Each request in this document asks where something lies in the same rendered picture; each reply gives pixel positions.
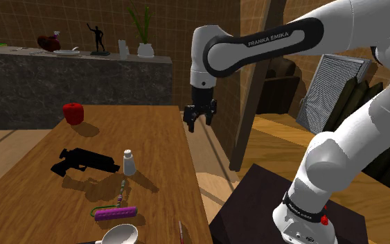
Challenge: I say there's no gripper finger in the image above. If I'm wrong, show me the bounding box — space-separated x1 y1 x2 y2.
183 104 201 133
204 99 218 127

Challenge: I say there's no dark armchair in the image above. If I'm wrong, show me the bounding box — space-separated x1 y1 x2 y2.
256 57 302 116

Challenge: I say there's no white salt shaker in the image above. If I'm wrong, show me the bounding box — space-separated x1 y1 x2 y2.
122 149 137 177

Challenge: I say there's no beaded string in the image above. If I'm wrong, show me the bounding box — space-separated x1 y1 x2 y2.
114 179 127 208

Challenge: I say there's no brown wooden beam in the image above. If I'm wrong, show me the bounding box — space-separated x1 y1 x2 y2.
229 0 289 173

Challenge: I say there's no black toy gun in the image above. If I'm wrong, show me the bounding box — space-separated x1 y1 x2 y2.
50 147 121 178

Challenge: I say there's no dark robot stand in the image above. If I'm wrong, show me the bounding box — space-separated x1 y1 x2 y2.
209 164 370 244

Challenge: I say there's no red pencil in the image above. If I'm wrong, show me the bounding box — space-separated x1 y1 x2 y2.
177 220 185 244

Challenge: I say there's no brown wooden table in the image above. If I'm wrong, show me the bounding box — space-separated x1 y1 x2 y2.
0 104 215 244

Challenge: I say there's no white spoon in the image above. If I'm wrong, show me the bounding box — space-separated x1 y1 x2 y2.
94 223 139 244

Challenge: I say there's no red apple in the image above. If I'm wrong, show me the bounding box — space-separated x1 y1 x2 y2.
62 102 85 126

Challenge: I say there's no purple roller with green handle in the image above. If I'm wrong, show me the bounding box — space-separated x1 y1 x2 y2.
90 204 139 223

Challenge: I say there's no grey metal mesh panel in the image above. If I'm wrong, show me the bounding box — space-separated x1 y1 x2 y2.
295 53 372 135

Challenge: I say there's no dark stone counter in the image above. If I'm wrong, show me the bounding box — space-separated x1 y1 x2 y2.
0 0 174 131

